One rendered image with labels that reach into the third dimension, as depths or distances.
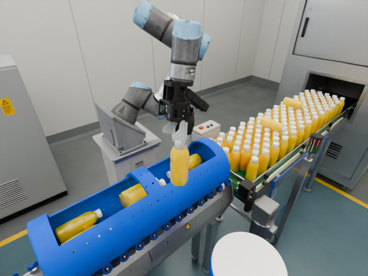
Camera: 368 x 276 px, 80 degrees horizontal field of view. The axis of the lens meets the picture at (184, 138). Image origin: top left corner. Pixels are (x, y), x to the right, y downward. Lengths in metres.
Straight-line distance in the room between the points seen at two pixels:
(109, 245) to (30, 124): 1.63
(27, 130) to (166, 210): 1.67
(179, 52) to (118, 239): 0.68
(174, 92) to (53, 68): 2.99
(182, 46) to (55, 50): 2.97
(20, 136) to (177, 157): 1.83
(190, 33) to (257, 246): 0.82
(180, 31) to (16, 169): 2.16
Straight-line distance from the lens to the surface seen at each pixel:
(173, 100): 0.63
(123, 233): 0.91
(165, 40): 0.73
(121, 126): 1.18
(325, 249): 2.51
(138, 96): 1.26
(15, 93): 2.23
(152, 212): 0.94
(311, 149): 1.38
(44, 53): 3.48
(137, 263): 1.14
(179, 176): 0.78
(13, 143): 2.40
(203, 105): 0.71
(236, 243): 1.01
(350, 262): 2.54
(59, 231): 1.08
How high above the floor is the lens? 1.88
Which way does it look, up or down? 33 degrees down
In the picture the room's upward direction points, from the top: straight up
